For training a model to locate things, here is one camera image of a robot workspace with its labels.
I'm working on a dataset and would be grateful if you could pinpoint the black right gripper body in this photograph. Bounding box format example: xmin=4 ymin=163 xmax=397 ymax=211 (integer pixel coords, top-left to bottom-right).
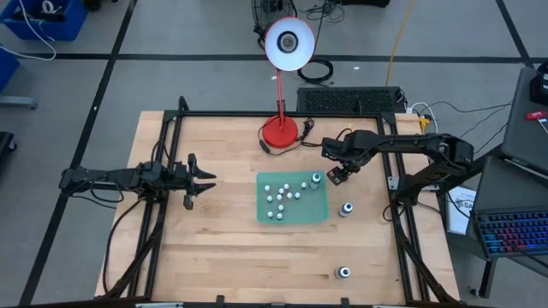
xmin=321 ymin=129 xmax=378 ymax=169

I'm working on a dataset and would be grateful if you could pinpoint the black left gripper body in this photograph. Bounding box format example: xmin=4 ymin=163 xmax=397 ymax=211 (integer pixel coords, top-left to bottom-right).
xmin=164 ymin=153 xmax=199 ymax=211

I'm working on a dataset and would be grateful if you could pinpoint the translucent teal plastic bin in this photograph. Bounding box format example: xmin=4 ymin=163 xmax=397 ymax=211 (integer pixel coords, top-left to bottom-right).
xmin=255 ymin=170 xmax=330 ymax=226

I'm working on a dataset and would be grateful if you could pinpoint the black computer case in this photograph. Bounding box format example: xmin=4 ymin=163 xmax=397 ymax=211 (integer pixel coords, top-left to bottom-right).
xmin=296 ymin=86 xmax=407 ymax=115

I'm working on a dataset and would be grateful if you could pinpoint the white paper sheet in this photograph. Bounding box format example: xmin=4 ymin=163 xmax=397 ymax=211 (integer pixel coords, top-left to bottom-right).
xmin=444 ymin=185 xmax=477 ymax=235

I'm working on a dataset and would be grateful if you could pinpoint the dark grey desk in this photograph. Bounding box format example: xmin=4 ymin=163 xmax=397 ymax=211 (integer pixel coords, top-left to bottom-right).
xmin=500 ymin=66 xmax=548 ymax=172

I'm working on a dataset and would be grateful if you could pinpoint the black side table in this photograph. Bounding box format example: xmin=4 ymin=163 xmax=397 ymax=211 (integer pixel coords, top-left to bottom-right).
xmin=421 ymin=145 xmax=548 ymax=300

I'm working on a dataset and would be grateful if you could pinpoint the grey metal bar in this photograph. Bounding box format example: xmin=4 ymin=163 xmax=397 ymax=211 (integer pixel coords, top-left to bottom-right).
xmin=0 ymin=95 xmax=38 ymax=110

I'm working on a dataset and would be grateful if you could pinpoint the colourful keyboard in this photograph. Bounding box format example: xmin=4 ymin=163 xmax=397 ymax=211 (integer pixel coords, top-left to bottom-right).
xmin=469 ymin=156 xmax=548 ymax=261

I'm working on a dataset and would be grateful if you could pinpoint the blue plastic storage bin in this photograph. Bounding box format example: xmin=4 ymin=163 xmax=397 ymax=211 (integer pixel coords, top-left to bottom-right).
xmin=0 ymin=0 xmax=89 ymax=43

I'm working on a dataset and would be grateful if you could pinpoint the black device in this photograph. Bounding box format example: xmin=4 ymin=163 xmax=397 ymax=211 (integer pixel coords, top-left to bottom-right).
xmin=529 ymin=59 xmax=548 ymax=107

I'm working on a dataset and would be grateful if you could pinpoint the blue plastic container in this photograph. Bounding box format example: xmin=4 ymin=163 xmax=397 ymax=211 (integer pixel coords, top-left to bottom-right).
xmin=0 ymin=44 xmax=21 ymax=94

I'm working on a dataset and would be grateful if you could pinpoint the silver mounting bracket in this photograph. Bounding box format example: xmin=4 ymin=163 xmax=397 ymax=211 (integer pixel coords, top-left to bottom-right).
xmin=387 ymin=175 xmax=407 ymax=193

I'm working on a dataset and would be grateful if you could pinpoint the black aluminium table frame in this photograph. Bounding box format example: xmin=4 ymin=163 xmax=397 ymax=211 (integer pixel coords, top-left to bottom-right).
xmin=94 ymin=96 xmax=462 ymax=307

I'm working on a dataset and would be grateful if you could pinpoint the black lamp power cord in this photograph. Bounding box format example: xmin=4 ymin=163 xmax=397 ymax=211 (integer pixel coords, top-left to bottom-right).
xmin=257 ymin=118 xmax=323 ymax=157

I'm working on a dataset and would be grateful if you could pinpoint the coiled black cable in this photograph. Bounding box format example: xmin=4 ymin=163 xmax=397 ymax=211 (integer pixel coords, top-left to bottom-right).
xmin=296 ymin=58 xmax=335 ymax=85

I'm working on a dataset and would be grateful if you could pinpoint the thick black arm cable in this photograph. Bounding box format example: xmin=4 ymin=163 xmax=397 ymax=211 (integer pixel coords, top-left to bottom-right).
xmin=101 ymin=196 xmax=145 ymax=296

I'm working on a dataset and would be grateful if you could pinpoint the white power cable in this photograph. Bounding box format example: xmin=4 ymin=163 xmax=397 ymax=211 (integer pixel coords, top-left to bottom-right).
xmin=408 ymin=101 xmax=440 ymax=137

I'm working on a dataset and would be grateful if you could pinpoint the yellow hanging cable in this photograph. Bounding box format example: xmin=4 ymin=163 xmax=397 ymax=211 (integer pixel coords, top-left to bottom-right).
xmin=384 ymin=0 xmax=415 ymax=87

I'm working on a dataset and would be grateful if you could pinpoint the thin black hanging cable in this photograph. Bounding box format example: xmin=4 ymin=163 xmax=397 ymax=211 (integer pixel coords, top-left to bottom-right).
xmin=315 ymin=0 xmax=331 ymax=61

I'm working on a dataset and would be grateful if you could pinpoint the black floor cable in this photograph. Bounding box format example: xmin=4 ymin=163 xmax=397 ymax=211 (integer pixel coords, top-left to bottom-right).
xmin=427 ymin=98 xmax=515 ymax=116

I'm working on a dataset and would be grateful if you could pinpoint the white floor cable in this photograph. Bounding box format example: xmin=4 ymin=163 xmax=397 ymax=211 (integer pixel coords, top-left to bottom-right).
xmin=0 ymin=0 xmax=57 ymax=62

